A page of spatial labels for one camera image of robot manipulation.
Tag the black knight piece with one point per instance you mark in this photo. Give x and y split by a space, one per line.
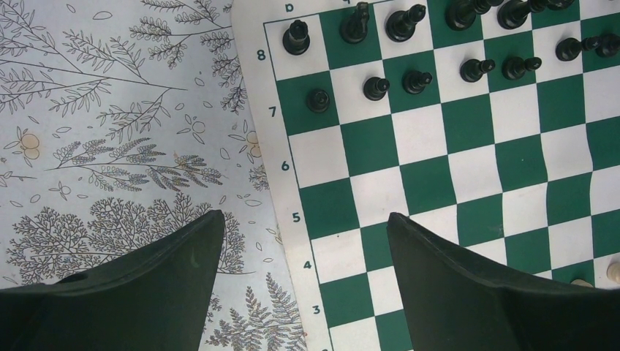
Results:
354 28

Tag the white pawn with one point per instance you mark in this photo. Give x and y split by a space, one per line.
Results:
613 272
581 282

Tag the floral table mat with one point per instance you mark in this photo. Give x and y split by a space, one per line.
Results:
122 121

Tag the black rook corner piece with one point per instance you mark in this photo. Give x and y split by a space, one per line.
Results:
296 39

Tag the green white chess board mat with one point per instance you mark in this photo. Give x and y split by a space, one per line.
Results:
521 166

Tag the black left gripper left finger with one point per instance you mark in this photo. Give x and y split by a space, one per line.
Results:
153 298

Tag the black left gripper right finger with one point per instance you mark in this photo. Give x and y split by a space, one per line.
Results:
457 299

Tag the black pawn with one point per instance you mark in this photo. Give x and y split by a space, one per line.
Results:
318 100
375 88
473 69
415 82

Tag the black bishop piece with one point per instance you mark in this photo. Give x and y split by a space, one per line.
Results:
401 24

